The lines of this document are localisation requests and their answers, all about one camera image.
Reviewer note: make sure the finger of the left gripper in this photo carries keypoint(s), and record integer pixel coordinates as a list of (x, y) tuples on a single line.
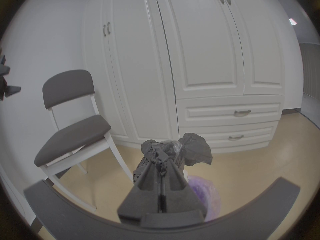
[(13, 90)]

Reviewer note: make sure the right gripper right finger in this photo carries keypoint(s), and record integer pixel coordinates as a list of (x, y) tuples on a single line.
[(180, 196)]

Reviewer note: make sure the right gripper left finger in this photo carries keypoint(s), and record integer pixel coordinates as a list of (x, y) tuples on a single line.
[(142, 196)]

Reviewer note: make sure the purple plastic bag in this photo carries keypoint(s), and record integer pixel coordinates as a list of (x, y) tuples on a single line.
[(205, 194)]

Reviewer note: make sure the black plastic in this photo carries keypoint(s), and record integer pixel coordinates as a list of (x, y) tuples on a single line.
[(195, 151)]

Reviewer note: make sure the white trash bin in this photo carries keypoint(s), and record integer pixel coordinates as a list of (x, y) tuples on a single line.
[(215, 209)]

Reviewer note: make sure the grey padded white chair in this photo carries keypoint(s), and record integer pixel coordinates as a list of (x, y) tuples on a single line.
[(67, 86)]

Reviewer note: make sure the white wardrobe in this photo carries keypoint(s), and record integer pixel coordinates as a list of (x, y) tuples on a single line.
[(200, 46)]

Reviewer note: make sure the grey curtain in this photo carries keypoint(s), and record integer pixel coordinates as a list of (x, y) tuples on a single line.
[(311, 71)]

